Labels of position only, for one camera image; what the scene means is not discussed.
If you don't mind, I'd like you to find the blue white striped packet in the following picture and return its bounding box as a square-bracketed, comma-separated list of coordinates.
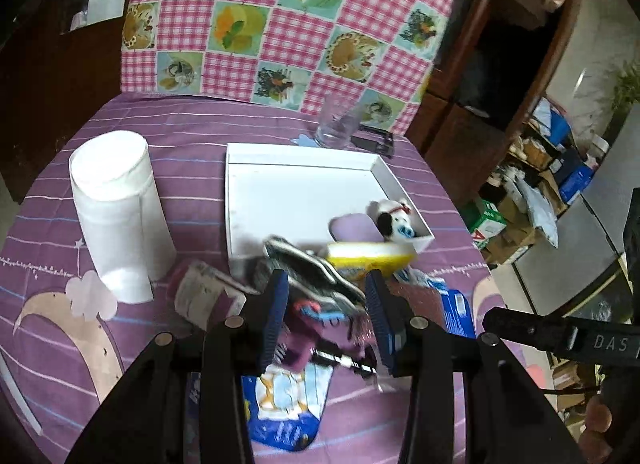
[395, 266, 448, 292]

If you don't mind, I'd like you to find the purple sponge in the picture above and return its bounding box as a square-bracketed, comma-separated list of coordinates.
[330, 213, 383, 245]

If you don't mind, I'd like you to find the pink checkered printed cloth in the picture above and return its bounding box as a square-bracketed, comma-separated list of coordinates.
[120, 0, 468, 129]

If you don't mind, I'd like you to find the clear glass cup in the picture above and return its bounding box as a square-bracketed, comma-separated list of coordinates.
[315, 93, 367, 150]

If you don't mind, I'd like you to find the white plastic bag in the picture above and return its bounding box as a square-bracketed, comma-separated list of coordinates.
[515, 176, 559, 248]

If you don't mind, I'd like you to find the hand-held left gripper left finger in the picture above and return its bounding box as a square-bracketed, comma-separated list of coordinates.
[65, 269, 291, 464]

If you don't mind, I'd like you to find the yellow sponge packet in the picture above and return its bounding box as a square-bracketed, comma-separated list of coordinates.
[320, 239, 419, 281]

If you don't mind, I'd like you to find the white paper towel roll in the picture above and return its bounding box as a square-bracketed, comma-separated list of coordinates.
[69, 130, 177, 305]

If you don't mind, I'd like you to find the white shallow box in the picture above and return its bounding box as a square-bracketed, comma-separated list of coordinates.
[224, 142, 435, 275]

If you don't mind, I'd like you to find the person's right hand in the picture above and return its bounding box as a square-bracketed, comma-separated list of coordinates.
[579, 393, 615, 464]

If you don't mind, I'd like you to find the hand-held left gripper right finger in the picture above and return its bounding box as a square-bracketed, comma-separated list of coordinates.
[364, 269, 588, 464]

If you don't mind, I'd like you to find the blue packet with white label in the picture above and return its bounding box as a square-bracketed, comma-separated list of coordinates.
[439, 288, 477, 341]

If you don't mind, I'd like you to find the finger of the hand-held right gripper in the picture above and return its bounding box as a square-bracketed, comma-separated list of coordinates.
[482, 307, 573, 361]

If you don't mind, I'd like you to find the brown wooden cabinet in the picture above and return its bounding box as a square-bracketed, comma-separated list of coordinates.
[407, 0, 591, 206]

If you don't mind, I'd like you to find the green white carton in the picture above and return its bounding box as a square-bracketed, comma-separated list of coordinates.
[467, 199, 509, 250]

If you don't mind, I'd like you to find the blue box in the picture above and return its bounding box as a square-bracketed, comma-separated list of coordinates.
[557, 164, 597, 206]

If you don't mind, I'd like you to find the green potted plant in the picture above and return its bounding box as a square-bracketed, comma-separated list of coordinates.
[612, 61, 640, 116]

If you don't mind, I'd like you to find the white plush dog toy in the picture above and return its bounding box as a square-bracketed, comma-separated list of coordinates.
[367, 199, 417, 243]

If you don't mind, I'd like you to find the blue white cartoon packet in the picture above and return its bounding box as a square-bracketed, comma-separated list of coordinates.
[242, 363, 334, 452]

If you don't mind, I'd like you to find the pink white packet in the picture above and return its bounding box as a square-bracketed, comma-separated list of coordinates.
[172, 260, 248, 333]

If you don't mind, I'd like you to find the brown cardboard box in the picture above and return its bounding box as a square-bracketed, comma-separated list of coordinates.
[486, 224, 540, 266]

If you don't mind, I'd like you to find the grey plaid cloth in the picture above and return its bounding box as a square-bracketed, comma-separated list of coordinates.
[262, 236, 368, 316]

